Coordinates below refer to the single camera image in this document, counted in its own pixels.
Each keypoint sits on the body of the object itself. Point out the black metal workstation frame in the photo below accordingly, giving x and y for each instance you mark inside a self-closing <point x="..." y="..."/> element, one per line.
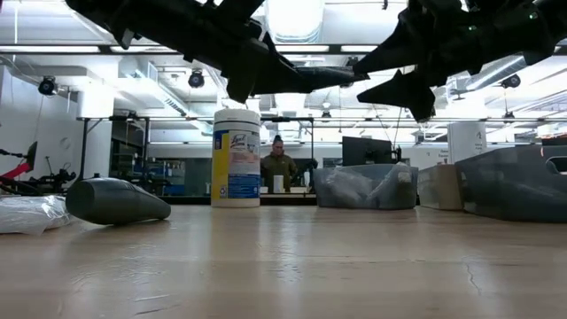
<point x="84" y="146"/>

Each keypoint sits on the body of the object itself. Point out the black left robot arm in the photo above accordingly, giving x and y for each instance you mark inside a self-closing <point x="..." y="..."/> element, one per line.
<point x="133" y="17"/>

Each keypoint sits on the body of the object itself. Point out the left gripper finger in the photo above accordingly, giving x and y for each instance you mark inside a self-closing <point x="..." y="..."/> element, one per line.
<point x="310" y="74"/>
<point x="241" y="84"/>

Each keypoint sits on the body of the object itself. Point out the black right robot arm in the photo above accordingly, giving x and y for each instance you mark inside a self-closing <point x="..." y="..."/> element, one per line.
<point x="531" y="35"/>

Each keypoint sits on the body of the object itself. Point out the disinfecting wipes canister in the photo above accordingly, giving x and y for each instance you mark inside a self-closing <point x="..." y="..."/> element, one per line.
<point x="237" y="177"/>

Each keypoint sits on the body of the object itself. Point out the grey translucent plastic bin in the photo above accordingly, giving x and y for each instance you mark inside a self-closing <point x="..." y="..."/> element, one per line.
<point x="487" y="177"/>
<point x="323" y="199"/>

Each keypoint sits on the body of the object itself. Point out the round silver air duct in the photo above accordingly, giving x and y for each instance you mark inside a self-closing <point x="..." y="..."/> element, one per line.
<point x="294" y="17"/>

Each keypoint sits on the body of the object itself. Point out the pale translucent plastic bin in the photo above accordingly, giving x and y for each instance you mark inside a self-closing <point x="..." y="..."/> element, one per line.
<point x="440" y="186"/>

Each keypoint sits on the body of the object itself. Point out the white column with sign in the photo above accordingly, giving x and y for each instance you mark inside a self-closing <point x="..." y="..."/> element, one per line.
<point x="465" y="142"/>

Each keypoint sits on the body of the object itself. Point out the background robot arm with red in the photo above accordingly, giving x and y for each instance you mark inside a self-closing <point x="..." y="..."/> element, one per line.
<point x="31" y="155"/>

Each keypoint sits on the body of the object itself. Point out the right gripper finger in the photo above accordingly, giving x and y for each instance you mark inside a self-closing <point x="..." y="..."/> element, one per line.
<point x="403" y="49"/>
<point x="407" y="91"/>

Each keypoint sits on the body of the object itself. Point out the black ceiling spot lamp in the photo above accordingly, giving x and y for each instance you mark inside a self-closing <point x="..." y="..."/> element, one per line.
<point x="196" y="79"/>
<point x="46" y="86"/>
<point x="511" y="81"/>

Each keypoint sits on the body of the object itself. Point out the person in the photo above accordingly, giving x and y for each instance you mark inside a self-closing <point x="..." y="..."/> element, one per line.
<point x="278" y="166"/>

